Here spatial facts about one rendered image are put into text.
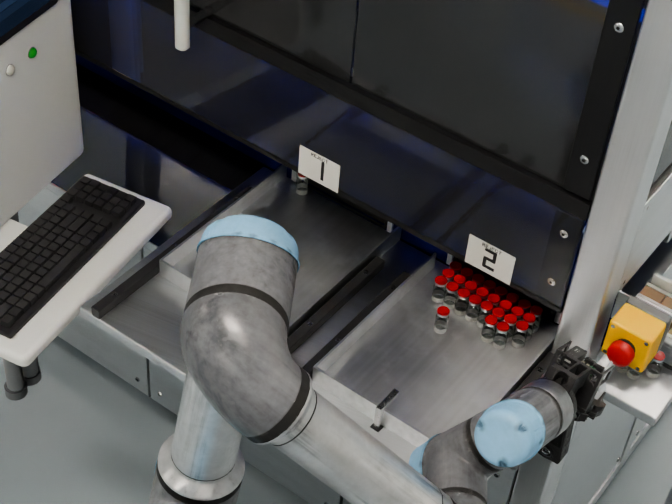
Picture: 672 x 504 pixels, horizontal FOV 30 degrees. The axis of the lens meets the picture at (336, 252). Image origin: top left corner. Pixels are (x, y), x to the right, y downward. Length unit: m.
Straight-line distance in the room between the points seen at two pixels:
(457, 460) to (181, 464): 0.35
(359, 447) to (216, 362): 0.20
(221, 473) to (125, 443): 1.38
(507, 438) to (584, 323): 0.49
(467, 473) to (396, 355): 0.49
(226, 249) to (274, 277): 0.06
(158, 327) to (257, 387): 0.76
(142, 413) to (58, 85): 1.01
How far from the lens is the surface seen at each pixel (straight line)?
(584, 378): 1.69
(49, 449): 3.02
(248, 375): 1.30
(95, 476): 2.96
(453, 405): 1.97
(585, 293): 1.94
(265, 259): 1.37
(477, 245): 2.00
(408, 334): 2.05
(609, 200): 1.82
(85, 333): 3.02
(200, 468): 1.63
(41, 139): 2.36
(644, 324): 1.95
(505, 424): 1.52
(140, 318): 2.06
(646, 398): 2.06
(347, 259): 2.17
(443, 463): 1.58
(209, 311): 1.32
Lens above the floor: 2.37
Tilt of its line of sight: 43 degrees down
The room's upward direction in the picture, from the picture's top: 5 degrees clockwise
